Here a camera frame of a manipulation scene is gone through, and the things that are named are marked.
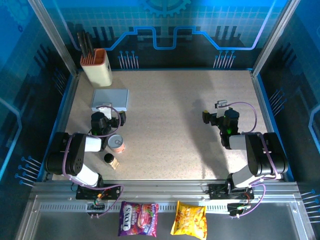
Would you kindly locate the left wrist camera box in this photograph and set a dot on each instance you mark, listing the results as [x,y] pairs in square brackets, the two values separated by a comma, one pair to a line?
[107,112]

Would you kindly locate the cream knife holder orange top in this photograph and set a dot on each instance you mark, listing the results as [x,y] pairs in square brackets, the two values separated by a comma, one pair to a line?
[97,71]

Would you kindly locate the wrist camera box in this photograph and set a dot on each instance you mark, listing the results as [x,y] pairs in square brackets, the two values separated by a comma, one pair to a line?
[107,112]
[220,111]

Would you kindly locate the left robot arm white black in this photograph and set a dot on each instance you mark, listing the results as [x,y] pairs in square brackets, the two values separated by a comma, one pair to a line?
[72,152]

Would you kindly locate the aluminium frame rail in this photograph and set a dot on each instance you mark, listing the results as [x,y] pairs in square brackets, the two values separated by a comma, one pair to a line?
[162,187]

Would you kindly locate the spice jar black lid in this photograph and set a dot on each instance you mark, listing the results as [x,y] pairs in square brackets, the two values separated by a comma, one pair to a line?
[109,158]

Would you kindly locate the white paper box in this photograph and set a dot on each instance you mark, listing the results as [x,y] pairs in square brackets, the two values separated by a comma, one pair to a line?
[110,98]

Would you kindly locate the small black interface board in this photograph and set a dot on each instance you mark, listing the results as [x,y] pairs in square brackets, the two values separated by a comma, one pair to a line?
[96,207]
[237,208]

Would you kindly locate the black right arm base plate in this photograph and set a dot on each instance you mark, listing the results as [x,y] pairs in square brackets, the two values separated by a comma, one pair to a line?
[217,192]

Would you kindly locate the aluminium upright post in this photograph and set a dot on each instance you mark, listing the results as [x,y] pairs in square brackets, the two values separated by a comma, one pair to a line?
[275,37]
[53,37]

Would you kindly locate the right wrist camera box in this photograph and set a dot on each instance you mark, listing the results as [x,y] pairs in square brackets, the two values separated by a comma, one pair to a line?
[220,111]

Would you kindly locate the yellow snack bag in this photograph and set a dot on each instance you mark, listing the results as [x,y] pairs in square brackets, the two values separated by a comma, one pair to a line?
[188,221]

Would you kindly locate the purple Fox's candy bag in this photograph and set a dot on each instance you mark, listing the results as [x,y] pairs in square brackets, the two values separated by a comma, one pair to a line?
[137,220]

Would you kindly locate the pink tin can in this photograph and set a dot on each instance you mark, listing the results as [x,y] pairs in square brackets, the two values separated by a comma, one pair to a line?
[116,144]

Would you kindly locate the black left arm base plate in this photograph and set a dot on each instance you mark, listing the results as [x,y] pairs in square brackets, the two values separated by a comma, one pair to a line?
[112,192]

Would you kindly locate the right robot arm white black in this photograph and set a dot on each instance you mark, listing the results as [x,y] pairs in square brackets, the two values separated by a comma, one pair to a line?
[265,155]

